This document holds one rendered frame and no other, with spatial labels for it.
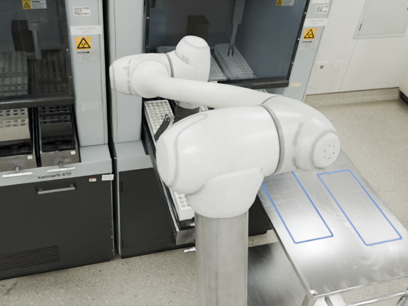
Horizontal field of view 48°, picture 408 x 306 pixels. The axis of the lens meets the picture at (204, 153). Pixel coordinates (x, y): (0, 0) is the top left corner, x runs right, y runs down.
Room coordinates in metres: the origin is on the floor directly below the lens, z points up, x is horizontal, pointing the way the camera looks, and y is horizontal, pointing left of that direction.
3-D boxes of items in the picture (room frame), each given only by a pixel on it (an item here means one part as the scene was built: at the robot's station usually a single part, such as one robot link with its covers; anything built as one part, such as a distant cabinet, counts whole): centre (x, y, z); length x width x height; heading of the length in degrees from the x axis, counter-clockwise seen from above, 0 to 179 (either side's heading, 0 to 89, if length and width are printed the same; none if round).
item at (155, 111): (1.43, 0.17, 0.83); 0.30 x 0.10 x 0.06; 22
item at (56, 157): (1.54, 0.65, 0.78); 0.73 x 0.14 x 0.09; 22
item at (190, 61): (1.16, 0.08, 1.29); 0.13 x 0.11 x 0.16; 117
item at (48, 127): (1.32, 0.56, 0.85); 0.12 x 0.02 x 0.06; 112
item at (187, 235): (1.26, 0.11, 0.78); 0.73 x 0.14 x 0.09; 22
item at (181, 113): (1.17, 0.07, 1.10); 0.08 x 0.07 x 0.09; 112
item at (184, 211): (1.14, 0.06, 0.83); 0.30 x 0.10 x 0.06; 22
